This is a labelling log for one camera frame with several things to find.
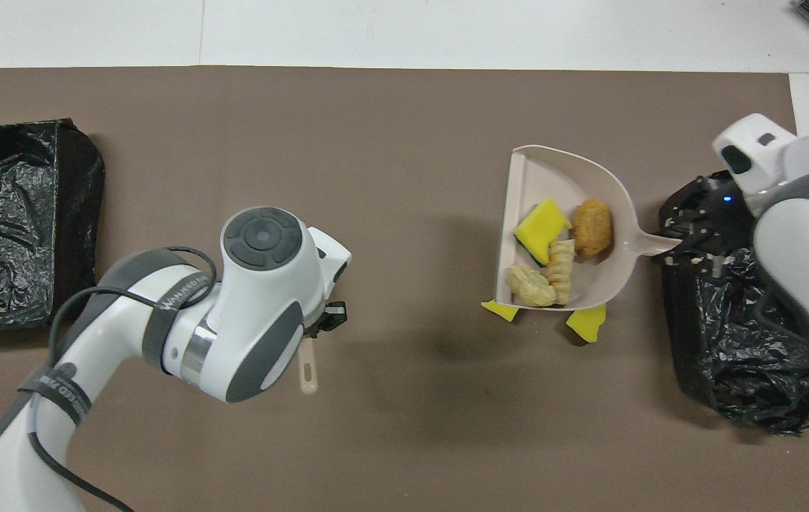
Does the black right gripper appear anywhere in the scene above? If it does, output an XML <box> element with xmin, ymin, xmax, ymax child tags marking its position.
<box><xmin>660</xmin><ymin>178</ymin><xmax>757</xmax><ymax>277</ymax></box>

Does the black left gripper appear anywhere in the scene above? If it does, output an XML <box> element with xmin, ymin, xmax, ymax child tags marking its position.
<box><xmin>314</xmin><ymin>302</ymin><xmax>347</xmax><ymax>338</ymax></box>

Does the beige hand brush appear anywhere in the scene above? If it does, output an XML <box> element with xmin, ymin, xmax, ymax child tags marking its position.
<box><xmin>297</xmin><ymin>336</ymin><xmax>321</xmax><ymax>395</ymax></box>

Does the brown bread roll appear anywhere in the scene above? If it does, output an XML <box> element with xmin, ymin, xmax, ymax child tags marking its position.
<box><xmin>569</xmin><ymin>198</ymin><xmax>615</xmax><ymax>260</ymax></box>

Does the striped orange croissant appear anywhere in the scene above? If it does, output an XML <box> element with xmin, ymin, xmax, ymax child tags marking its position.
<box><xmin>545</xmin><ymin>239</ymin><xmax>577</xmax><ymax>306</ymax></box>

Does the yellow sponge piece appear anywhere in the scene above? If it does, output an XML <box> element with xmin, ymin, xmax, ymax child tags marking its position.
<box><xmin>481</xmin><ymin>299</ymin><xmax>520</xmax><ymax>323</ymax></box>
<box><xmin>565</xmin><ymin>304</ymin><xmax>608</xmax><ymax>344</ymax></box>

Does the beige plastic dustpan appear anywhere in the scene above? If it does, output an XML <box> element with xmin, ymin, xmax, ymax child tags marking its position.
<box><xmin>493</xmin><ymin>144</ymin><xmax>684</xmax><ymax>312</ymax></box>

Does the yellow sponge with green side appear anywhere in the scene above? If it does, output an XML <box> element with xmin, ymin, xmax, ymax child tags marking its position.
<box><xmin>514</xmin><ymin>197</ymin><xmax>573</xmax><ymax>268</ymax></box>

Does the pale bread piece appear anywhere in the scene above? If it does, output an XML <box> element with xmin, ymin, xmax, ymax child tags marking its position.
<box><xmin>505</xmin><ymin>264</ymin><xmax>557</xmax><ymax>309</ymax></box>

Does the left black trash bag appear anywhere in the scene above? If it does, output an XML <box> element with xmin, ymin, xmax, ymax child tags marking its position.
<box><xmin>658</xmin><ymin>163</ymin><xmax>809</xmax><ymax>437</ymax></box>

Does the black trash bag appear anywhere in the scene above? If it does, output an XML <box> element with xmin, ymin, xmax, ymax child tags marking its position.
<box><xmin>658</xmin><ymin>163</ymin><xmax>809</xmax><ymax>437</ymax></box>
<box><xmin>0</xmin><ymin>118</ymin><xmax>106</xmax><ymax>331</ymax></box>

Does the right black trash bag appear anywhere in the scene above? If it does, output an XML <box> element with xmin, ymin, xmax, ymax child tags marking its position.
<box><xmin>0</xmin><ymin>118</ymin><xmax>106</xmax><ymax>331</ymax></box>

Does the brown table mat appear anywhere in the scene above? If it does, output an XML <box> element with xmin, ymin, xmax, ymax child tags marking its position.
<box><xmin>0</xmin><ymin>66</ymin><xmax>809</xmax><ymax>512</ymax></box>

